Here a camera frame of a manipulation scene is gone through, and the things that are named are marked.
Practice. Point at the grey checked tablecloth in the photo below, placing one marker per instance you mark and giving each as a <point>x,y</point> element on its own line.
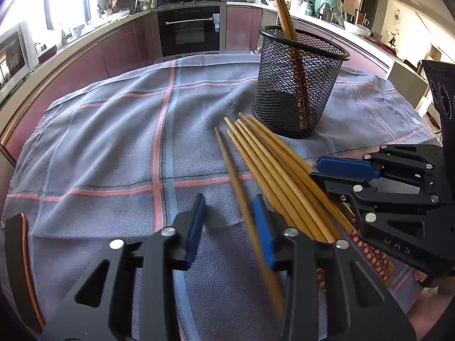
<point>106,142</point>

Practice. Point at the steel thermos flask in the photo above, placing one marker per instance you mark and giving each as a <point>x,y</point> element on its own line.
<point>324,12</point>

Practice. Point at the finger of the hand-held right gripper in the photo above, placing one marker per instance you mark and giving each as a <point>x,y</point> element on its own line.
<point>344,167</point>
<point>376,197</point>

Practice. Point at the pink kitchen cabinet run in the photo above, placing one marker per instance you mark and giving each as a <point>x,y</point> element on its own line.
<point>117,49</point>

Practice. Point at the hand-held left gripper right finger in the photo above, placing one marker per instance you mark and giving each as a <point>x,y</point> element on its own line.
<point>263,228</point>

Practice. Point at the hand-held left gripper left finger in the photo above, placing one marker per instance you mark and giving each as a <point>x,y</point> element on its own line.
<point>196,228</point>

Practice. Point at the black mesh utensil cup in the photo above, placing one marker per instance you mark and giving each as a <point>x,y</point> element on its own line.
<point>284,92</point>

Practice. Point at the white microwave oven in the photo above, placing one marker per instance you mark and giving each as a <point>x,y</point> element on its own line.
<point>12,60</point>

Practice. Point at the single chopstick red patterned end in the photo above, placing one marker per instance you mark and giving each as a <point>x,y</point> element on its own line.
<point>278,7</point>
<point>231,170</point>
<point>283,7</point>

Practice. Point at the bunch of wooden chopsticks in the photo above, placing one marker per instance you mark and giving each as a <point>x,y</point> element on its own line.
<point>270,163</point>

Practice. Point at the black built-in oven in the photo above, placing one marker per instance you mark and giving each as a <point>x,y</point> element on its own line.
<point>190,32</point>

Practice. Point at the person's right forearm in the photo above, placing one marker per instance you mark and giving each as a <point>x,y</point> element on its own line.
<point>433,316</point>

